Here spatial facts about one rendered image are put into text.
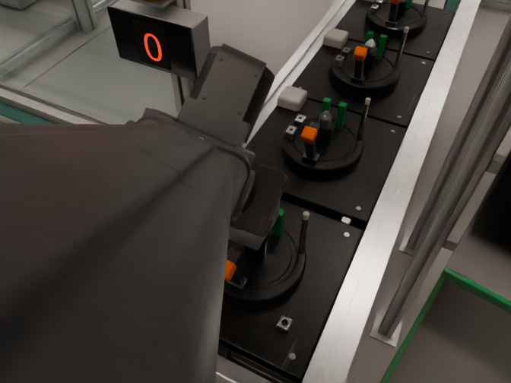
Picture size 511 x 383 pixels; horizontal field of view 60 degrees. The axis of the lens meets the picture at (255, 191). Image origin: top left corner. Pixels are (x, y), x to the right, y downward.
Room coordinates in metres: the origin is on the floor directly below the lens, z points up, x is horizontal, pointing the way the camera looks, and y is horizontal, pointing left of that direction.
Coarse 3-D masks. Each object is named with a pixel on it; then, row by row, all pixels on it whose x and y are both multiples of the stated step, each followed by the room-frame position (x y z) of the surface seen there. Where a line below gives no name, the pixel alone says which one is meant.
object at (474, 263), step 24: (504, 168) 0.24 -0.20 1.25; (504, 192) 0.24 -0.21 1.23; (480, 216) 0.22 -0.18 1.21; (504, 216) 0.22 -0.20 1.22; (480, 240) 0.20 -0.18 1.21; (504, 240) 0.20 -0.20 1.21; (456, 264) 0.19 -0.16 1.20; (480, 264) 0.19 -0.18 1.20; (504, 264) 0.18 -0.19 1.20; (480, 288) 0.16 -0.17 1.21; (504, 288) 0.17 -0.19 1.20
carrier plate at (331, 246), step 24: (288, 216) 0.41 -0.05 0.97; (312, 216) 0.41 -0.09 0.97; (312, 240) 0.37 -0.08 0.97; (336, 240) 0.37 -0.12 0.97; (312, 264) 0.33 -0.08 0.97; (336, 264) 0.33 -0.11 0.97; (312, 288) 0.29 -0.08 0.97; (336, 288) 0.29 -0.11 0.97; (240, 312) 0.26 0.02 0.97; (264, 312) 0.26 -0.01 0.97; (288, 312) 0.26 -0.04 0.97; (312, 312) 0.26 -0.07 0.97; (240, 336) 0.23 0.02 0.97; (264, 336) 0.23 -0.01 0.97; (288, 336) 0.23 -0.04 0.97; (312, 336) 0.23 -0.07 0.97; (264, 360) 0.20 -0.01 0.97; (288, 360) 0.20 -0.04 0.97
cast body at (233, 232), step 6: (276, 210) 0.34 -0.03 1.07; (276, 216) 0.34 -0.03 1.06; (234, 228) 0.31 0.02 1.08; (234, 234) 0.31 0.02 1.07; (240, 234) 0.31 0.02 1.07; (246, 234) 0.30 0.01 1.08; (252, 234) 0.30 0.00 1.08; (234, 240) 0.31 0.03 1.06; (240, 240) 0.30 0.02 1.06; (246, 240) 0.30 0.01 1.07; (252, 240) 0.30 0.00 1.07; (258, 240) 0.30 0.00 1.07; (246, 246) 0.30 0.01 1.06; (252, 246) 0.30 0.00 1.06; (258, 246) 0.30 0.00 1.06
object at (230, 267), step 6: (228, 252) 0.29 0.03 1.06; (234, 252) 0.29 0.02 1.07; (240, 252) 0.29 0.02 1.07; (228, 258) 0.28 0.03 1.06; (234, 258) 0.28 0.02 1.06; (228, 264) 0.26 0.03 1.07; (234, 264) 0.27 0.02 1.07; (228, 270) 0.26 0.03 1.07; (234, 270) 0.27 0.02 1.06; (228, 276) 0.25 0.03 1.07; (234, 276) 0.27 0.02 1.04; (240, 276) 0.28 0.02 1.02; (234, 282) 0.27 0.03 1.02; (240, 282) 0.28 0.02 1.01
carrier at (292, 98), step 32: (288, 96) 0.68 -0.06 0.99; (288, 128) 0.57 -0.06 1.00; (320, 128) 0.55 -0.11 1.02; (352, 128) 0.59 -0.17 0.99; (384, 128) 0.61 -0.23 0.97; (256, 160) 0.53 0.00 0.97; (288, 160) 0.52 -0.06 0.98; (320, 160) 0.51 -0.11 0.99; (352, 160) 0.51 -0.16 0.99; (384, 160) 0.53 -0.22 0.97; (288, 192) 0.46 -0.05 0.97; (320, 192) 0.46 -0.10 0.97; (352, 192) 0.46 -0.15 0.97; (352, 224) 0.41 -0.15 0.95
